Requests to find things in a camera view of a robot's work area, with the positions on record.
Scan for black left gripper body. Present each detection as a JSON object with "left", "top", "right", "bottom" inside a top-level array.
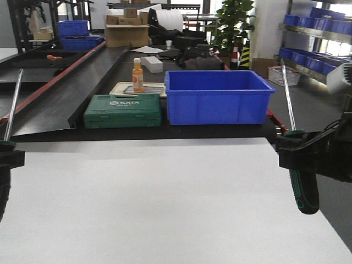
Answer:
[{"left": 1, "top": 142, "right": 25, "bottom": 198}]

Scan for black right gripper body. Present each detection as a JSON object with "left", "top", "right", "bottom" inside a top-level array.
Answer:
[{"left": 276, "top": 112, "right": 351, "bottom": 183}]

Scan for green-handled screwdriver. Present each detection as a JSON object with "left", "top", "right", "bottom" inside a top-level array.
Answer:
[
  {"left": 280, "top": 58, "right": 320, "bottom": 215},
  {"left": 1, "top": 69, "right": 23, "bottom": 220}
]

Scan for beige plastic tray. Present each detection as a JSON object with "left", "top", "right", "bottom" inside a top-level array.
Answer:
[{"left": 109, "top": 82, "right": 167, "bottom": 98}]

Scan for small grey metal tray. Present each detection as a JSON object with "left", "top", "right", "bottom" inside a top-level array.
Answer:
[{"left": 123, "top": 85, "right": 164, "bottom": 95}]

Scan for green SATA tool case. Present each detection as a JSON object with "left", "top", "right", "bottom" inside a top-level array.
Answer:
[{"left": 83, "top": 94, "right": 162, "bottom": 129}]

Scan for orange white traffic cone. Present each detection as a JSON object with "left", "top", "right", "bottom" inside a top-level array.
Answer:
[{"left": 230, "top": 42, "right": 239, "bottom": 70}]

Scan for blue crate far left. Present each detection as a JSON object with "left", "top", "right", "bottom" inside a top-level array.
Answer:
[{"left": 60, "top": 36, "right": 104, "bottom": 52}]

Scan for large blue plastic bin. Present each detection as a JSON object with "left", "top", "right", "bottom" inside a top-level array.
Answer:
[{"left": 164, "top": 70, "right": 275, "bottom": 125}]

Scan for orange juice bottle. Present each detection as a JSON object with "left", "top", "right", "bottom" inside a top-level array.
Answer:
[{"left": 132, "top": 58, "right": 144, "bottom": 93}]

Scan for dark cloth bag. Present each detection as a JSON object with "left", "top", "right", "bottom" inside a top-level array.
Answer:
[{"left": 184, "top": 57, "right": 224, "bottom": 70}]

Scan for green potted plant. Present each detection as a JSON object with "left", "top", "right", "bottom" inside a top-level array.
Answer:
[{"left": 211, "top": 0, "right": 255, "bottom": 53}]

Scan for large cardboard box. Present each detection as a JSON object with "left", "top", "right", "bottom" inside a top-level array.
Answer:
[{"left": 104, "top": 24, "right": 149, "bottom": 48}]

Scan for white foam block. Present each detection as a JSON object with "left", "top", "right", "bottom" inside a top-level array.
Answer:
[{"left": 141, "top": 56, "right": 163, "bottom": 73}]

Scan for white paper cup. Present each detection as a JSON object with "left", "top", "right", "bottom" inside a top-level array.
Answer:
[{"left": 166, "top": 40, "right": 173, "bottom": 50}]

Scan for white wire basket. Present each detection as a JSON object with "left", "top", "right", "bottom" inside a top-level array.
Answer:
[{"left": 268, "top": 65, "right": 300, "bottom": 87}]

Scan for orange-handled tool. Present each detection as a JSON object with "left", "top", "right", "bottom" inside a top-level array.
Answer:
[{"left": 46, "top": 54, "right": 63, "bottom": 61}]

